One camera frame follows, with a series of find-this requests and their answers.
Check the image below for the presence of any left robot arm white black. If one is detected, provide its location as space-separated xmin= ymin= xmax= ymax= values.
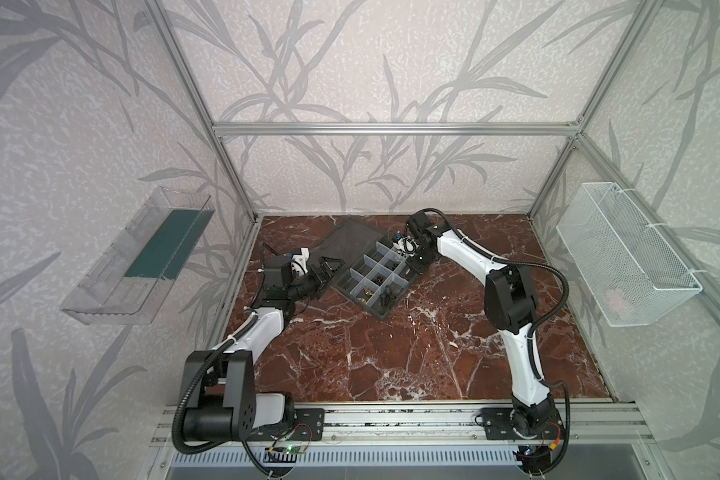
xmin=171 ymin=249 xmax=345 ymax=455

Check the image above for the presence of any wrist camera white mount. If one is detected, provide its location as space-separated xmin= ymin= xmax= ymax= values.
xmin=291 ymin=247 xmax=310 ymax=271
xmin=394 ymin=235 xmax=417 ymax=255

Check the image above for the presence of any grey compartment organizer box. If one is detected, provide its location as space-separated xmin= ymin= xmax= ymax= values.
xmin=310 ymin=217 xmax=419 ymax=321

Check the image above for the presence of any clear wall shelf green mat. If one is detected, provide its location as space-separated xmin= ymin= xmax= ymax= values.
xmin=60 ymin=187 xmax=215 ymax=325

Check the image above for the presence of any small circuit board green led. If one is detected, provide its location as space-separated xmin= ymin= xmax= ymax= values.
xmin=265 ymin=444 xmax=308 ymax=463

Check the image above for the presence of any white wire mesh basket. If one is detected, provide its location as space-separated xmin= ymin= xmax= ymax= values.
xmin=557 ymin=182 xmax=703 ymax=328

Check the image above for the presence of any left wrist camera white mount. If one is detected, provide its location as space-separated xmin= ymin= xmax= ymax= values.
xmin=291 ymin=247 xmax=310 ymax=271

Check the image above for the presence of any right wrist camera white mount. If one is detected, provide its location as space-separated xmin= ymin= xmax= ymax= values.
xmin=394 ymin=235 xmax=417 ymax=255

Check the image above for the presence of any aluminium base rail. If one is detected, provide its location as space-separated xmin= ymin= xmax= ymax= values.
xmin=146 ymin=400 xmax=658 ymax=448

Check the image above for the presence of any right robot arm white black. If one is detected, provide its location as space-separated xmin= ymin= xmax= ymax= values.
xmin=402 ymin=208 xmax=570 ymax=438

